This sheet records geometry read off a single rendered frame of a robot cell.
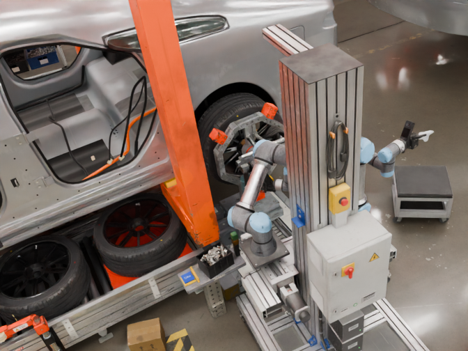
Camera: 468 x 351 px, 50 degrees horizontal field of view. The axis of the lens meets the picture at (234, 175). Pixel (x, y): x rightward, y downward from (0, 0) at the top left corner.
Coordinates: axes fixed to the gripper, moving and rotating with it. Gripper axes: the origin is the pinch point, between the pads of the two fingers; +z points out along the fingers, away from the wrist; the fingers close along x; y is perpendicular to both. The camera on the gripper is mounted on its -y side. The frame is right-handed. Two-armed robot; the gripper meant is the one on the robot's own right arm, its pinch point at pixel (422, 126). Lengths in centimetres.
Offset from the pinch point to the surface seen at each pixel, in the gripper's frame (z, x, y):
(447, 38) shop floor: 325, -202, 96
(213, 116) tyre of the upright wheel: -67, -118, -5
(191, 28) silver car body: -67, -117, -67
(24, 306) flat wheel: -230, -127, 57
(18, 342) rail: -243, -116, 71
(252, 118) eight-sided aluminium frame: -50, -97, -1
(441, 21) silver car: 190, -118, 18
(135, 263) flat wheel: -157, -115, 66
